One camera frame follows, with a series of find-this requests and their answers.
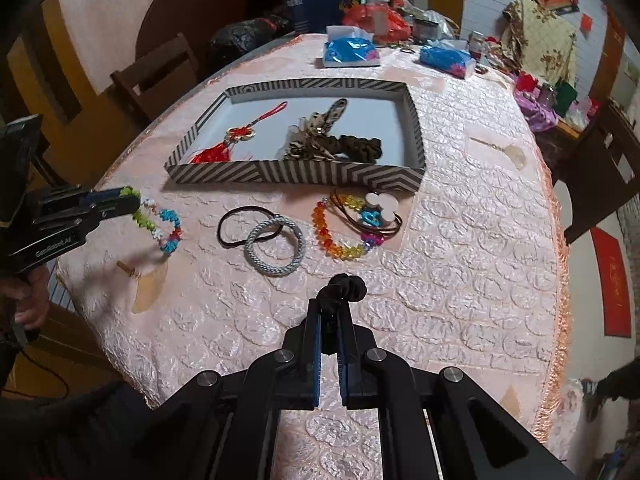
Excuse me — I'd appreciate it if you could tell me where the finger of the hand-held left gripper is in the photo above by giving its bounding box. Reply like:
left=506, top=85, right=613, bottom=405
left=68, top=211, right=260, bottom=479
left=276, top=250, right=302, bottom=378
left=84, top=199, right=142, bottom=228
left=80, top=186, right=137, bottom=208

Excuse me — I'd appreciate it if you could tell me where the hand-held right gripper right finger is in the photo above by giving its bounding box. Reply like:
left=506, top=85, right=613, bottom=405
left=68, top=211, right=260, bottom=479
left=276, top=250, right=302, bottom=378
left=336, top=304, right=576, bottom=480

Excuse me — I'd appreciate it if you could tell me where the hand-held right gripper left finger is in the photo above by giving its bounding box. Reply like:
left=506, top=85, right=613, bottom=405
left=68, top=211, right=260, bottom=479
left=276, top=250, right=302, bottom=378
left=135, top=299, right=325, bottom=480

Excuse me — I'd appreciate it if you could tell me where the flower bead bracelet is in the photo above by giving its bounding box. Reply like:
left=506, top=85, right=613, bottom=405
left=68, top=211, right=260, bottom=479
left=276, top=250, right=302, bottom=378
left=131, top=194, right=184, bottom=257

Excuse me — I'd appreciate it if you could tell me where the thick black hair tie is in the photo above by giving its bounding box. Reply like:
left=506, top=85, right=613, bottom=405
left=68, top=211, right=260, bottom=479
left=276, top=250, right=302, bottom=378
left=320, top=274, right=368, bottom=312

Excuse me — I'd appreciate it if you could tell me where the striped cardboard box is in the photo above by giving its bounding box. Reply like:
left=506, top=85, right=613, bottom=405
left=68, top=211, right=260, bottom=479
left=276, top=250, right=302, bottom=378
left=165, top=79, right=427, bottom=192

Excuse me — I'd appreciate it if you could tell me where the person's left hand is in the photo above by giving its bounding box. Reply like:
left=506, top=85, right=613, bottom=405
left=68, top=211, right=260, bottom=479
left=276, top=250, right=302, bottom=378
left=0, top=264, right=52, bottom=332

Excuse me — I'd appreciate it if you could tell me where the brown wooden chair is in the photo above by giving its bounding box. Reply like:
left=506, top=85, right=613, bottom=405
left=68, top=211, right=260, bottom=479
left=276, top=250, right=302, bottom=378
left=110, top=32, right=201, bottom=122

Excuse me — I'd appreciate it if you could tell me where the pink embossed tablecloth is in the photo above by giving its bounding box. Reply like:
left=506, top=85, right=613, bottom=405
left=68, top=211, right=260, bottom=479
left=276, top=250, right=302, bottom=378
left=55, top=32, right=574, bottom=480

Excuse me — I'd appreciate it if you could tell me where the red knot tassel ornament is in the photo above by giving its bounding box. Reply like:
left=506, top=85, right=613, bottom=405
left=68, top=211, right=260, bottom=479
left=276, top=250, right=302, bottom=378
left=189, top=101, right=289, bottom=166

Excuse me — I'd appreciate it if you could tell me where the white round-eared hair clip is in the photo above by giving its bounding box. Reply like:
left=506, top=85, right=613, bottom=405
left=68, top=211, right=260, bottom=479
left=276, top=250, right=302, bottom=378
left=363, top=191, right=399, bottom=224

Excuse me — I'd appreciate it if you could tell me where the black plastic bag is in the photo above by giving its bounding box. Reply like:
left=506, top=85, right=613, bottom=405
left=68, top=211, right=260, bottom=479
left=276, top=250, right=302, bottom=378
left=209, top=15, right=291, bottom=64

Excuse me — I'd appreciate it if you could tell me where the person's dark clothing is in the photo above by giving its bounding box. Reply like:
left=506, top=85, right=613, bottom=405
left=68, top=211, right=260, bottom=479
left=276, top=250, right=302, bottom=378
left=0, top=379, right=168, bottom=480

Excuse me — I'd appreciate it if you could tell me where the round wooden table board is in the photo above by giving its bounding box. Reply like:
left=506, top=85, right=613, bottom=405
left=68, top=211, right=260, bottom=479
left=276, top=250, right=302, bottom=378
left=135, top=0, right=297, bottom=79

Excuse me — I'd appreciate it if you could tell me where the dark leopard scrunchie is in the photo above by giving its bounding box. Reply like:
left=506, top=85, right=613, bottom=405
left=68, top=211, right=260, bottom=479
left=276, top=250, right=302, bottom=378
left=330, top=132, right=384, bottom=164

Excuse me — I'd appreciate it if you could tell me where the feather hair clip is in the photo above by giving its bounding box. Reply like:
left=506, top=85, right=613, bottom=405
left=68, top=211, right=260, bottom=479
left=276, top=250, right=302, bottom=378
left=319, top=97, right=349, bottom=132

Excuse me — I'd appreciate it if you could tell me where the blue tissue pack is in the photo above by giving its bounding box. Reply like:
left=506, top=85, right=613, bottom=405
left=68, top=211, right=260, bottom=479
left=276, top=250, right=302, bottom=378
left=321, top=25, right=382, bottom=69
left=418, top=40, right=477, bottom=80

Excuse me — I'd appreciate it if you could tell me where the red paper banner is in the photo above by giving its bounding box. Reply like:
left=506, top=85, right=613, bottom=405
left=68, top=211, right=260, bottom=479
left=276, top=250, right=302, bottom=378
left=590, top=227, right=632, bottom=337

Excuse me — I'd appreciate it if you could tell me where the blue paper bag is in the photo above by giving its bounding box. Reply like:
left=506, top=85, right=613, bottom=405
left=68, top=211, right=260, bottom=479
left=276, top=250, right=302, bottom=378
left=279, top=0, right=364, bottom=36

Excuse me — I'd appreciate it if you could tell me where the purple plastic bag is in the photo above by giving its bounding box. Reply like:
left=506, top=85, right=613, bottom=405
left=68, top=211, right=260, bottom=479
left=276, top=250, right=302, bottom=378
left=515, top=91, right=559, bottom=134

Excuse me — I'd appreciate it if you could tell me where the dark wooden chair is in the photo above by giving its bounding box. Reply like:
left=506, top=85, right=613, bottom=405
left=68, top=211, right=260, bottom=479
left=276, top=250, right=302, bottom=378
left=550, top=100, right=640, bottom=246

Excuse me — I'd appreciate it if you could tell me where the red plastic bag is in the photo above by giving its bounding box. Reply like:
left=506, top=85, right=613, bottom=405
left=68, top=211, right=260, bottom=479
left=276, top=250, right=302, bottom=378
left=342, top=0, right=414, bottom=44

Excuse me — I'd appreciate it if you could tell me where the red and white can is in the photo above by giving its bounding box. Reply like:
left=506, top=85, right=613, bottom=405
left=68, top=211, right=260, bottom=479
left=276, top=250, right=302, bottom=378
left=467, top=31, right=489, bottom=59

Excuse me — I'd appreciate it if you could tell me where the clear plastic bag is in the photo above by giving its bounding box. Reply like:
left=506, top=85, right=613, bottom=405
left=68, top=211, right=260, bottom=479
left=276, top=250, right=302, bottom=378
left=410, top=7, right=459, bottom=44

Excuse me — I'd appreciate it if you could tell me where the floral cloth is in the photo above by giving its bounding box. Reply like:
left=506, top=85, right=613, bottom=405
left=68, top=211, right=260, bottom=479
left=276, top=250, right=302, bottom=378
left=501, top=0, right=579, bottom=87

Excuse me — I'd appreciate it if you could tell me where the grey braided hair tie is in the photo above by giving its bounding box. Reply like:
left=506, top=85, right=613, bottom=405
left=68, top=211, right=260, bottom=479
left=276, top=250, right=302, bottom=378
left=243, top=216, right=306, bottom=276

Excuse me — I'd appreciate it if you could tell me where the thin black hair tie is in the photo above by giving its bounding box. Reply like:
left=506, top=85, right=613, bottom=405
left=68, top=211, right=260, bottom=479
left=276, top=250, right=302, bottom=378
left=218, top=205, right=287, bottom=250

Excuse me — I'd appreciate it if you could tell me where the rainbow crystal bead bracelet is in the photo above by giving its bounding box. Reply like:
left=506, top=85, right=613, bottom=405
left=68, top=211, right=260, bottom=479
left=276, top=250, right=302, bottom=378
left=313, top=194, right=387, bottom=260

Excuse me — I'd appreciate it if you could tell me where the black cable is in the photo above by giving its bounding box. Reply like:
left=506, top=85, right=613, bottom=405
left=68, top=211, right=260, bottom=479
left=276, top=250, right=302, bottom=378
left=0, top=322, right=66, bottom=391

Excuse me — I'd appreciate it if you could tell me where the brown cord blue heart necklace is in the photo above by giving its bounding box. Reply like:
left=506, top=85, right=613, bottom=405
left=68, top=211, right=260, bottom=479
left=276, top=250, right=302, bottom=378
left=332, top=189, right=404, bottom=242

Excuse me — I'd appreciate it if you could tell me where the beige leopard bow hair tie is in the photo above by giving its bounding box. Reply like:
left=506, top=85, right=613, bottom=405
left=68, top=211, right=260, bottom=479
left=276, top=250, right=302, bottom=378
left=284, top=124, right=342, bottom=163

